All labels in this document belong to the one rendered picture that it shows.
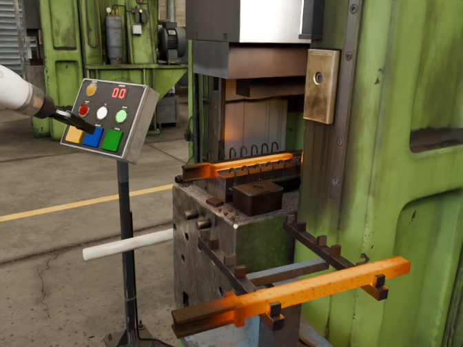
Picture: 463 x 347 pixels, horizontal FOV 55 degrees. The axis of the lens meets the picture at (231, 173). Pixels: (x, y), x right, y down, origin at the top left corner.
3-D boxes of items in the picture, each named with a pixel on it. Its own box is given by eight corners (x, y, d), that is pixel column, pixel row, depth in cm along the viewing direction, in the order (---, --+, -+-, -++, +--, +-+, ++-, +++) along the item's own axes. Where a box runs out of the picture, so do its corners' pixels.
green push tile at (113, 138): (115, 151, 156) (122, 131, 156) (100, 148, 160) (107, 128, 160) (119, 152, 158) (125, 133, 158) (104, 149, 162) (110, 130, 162)
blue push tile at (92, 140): (95, 147, 161) (103, 128, 161) (82, 143, 165) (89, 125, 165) (99, 148, 163) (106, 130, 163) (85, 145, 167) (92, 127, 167)
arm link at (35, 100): (23, 111, 122) (40, 119, 127) (34, 81, 124) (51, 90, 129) (3, 108, 127) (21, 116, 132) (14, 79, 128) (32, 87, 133)
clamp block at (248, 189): (249, 217, 119) (249, 195, 117) (231, 207, 126) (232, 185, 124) (283, 209, 125) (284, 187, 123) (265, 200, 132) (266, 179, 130)
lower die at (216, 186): (224, 203, 129) (225, 175, 126) (193, 183, 145) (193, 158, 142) (329, 180, 150) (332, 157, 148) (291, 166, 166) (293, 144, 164)
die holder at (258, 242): (231, 367, 128) (235, 225, 114) (173, 301, 158) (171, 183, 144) (364, 308, 157) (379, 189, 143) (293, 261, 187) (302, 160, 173)
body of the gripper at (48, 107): (21, 113, 132) (47, 124, 140) (39, 116, 127) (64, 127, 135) (30, 89, 133) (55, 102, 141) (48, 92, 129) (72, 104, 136)
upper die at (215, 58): (227, 79, 118) (229, 42, 115) (192, 72, 134) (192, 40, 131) (340, 74, 140) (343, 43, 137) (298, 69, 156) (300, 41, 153)
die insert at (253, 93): (249, 98, 128) (250, 76, 126) (235, 94, 134) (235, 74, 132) (325, 92, 143) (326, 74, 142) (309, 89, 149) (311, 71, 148)
